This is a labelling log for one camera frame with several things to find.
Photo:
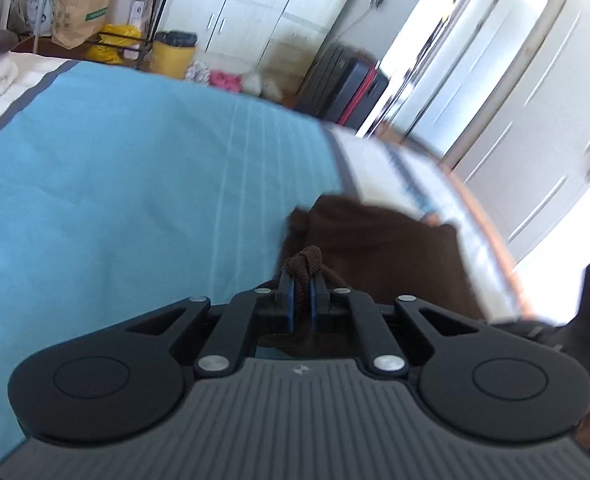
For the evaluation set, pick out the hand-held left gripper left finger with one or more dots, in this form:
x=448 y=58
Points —
x=289 y=307

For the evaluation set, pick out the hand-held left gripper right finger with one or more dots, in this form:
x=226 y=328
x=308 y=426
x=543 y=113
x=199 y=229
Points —
x=315 y=307

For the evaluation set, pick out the dark brown garment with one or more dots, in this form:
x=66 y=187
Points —
x=375 y=250

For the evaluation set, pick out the white door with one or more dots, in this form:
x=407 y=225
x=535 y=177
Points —
x=550 y=110

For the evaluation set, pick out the white slippers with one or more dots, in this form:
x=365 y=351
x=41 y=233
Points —
x=262 y=85

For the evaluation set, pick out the pink slippers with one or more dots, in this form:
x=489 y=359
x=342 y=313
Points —
x=225 y=81

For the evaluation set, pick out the white striped shoes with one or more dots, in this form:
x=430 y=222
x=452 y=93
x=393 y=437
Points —
x=196 y=71

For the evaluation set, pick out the yellow waste bin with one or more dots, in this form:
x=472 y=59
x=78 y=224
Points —
x=170 y=60

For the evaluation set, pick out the white wardrobe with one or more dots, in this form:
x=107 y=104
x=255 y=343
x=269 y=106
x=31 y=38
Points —
x=255 y=5

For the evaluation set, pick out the yellow plastic bag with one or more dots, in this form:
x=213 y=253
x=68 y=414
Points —
x=115 y=35

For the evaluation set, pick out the clear plastic bag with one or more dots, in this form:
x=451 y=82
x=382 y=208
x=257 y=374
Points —
x=141 y=7

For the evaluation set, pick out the brown paper bag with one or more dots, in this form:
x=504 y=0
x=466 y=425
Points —
x=82 y=10

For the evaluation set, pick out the white printed bag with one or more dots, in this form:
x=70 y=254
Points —
x=42 y=12

